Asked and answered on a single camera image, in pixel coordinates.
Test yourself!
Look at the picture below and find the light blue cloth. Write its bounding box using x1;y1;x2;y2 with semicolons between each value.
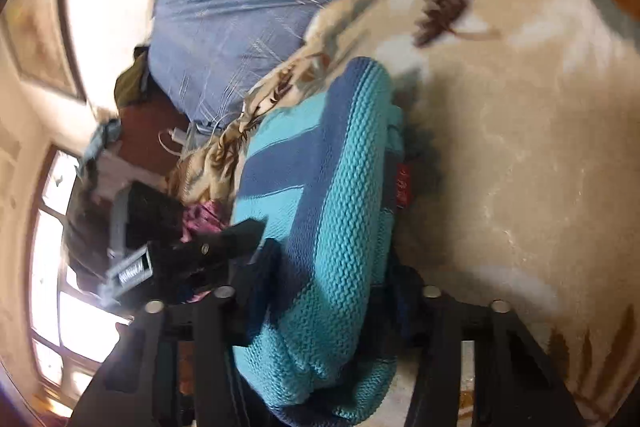
76;118;122;178

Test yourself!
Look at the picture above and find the teal blue striped kids sweater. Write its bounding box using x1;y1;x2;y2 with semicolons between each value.
232;57;404;426

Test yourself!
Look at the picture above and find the pink floral garment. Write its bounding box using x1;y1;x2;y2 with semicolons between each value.
181;200;228;303

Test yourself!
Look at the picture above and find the white phone charger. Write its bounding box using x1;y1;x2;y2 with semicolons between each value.
169;128;188;145

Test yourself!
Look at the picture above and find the beige leaf pattern blanket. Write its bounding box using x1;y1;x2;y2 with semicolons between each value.
179;0;639;426

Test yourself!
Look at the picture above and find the framed wall picture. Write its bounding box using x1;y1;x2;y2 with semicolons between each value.
1;0;87;102

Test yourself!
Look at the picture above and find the white charger cable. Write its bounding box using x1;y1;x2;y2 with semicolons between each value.
156;126;252;158

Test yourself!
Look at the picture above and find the olive green garment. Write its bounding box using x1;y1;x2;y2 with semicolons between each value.
114;46;151;110

